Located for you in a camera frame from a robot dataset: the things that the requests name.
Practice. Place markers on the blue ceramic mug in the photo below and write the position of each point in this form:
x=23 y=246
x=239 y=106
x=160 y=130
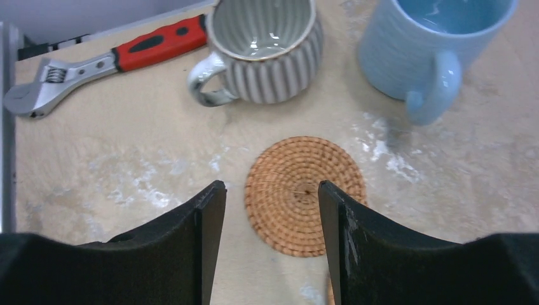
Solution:
x=417 y=51

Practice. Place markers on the round woven coaster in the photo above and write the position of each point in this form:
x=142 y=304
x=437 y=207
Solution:
x=281 y=192

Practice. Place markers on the adjustable wrench red handle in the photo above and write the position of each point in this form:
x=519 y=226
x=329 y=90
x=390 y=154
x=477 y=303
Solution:
x=55 y=79

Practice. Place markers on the aluminium frame rail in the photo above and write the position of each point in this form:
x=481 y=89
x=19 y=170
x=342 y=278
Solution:
x=10 y=39

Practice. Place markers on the grey ribbed cup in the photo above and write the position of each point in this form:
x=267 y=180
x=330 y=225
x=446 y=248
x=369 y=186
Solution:
x=265 y=52

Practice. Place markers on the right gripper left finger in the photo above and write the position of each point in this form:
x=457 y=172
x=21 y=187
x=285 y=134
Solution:
x=168 y=260

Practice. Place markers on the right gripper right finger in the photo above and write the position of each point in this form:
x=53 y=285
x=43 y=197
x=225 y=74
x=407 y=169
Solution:
x=375 y=260

